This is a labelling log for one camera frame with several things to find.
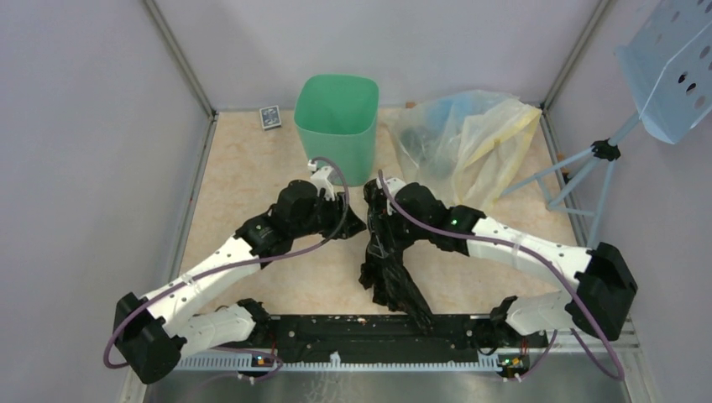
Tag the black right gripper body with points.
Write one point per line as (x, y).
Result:
(401, 236)

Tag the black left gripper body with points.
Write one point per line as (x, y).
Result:
(332, 224)

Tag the black trash bag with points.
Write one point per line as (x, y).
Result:
(384, 272)

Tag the translucent white trash bag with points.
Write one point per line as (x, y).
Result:
(466, 148)

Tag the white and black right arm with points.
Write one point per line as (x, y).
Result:
(595, 285)

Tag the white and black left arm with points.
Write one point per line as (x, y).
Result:
(153, 333)

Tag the green plastic trash bin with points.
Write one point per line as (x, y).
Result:
(336, 117)

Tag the light blue tripod stand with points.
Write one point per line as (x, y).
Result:
(599, 152)

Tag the perforated light blue panel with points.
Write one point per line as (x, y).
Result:
(667, 67)

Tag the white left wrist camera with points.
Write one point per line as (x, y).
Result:
(321, 179)

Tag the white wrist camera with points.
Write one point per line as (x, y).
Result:
(390, 186)
(321, 179)

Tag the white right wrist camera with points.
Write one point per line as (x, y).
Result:
(390, 186)

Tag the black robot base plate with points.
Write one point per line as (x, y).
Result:
(386, 339)

